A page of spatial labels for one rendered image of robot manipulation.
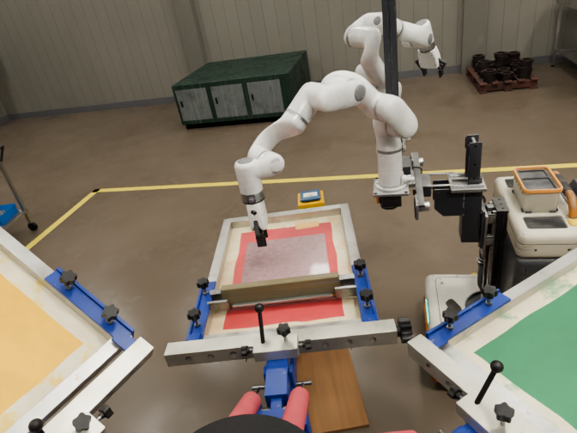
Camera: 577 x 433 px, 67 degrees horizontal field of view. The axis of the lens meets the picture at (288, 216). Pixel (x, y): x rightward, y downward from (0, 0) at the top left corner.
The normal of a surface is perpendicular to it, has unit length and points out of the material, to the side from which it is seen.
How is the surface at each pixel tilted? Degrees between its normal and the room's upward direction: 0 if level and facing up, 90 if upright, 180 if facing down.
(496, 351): 0
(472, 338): 0
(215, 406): 0
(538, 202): 92
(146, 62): 90
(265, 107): 90
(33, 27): 90
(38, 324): 32
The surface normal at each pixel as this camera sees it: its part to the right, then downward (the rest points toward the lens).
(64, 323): 0.32, -0.65
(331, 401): -0.15, -0.85
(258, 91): -0.19, 0.51
